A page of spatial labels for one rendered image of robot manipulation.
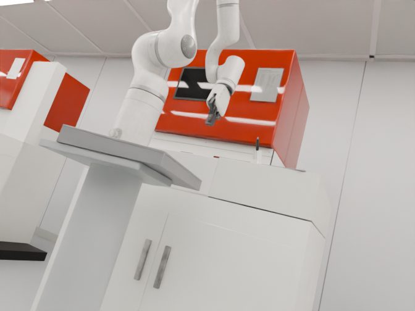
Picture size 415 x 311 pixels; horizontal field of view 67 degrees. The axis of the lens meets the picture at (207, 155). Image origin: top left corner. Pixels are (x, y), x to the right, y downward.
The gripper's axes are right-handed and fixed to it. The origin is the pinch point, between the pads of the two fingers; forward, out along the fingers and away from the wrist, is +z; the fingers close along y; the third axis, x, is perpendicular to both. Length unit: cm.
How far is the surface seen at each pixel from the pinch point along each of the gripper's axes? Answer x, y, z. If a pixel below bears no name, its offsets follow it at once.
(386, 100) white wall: 62, -177, -161
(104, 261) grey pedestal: -1, 20, 62
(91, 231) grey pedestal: -4, 26, 56
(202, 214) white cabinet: 10.0, -3.3, 36.2
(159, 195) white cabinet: -9.5, -2.8, 33.9
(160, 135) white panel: -65, -55, -20
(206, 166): 6.2, 0.2, 20.0
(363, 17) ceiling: 34, -105, -190
